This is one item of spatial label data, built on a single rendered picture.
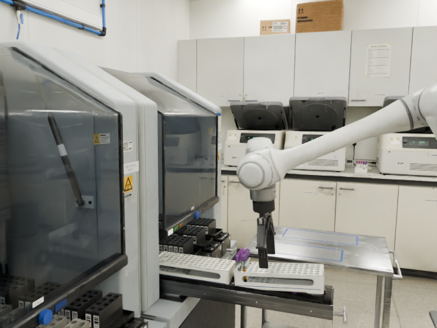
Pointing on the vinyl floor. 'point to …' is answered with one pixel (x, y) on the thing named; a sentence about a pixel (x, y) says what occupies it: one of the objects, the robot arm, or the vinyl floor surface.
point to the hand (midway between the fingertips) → (267, 257)
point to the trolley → (333, 261)
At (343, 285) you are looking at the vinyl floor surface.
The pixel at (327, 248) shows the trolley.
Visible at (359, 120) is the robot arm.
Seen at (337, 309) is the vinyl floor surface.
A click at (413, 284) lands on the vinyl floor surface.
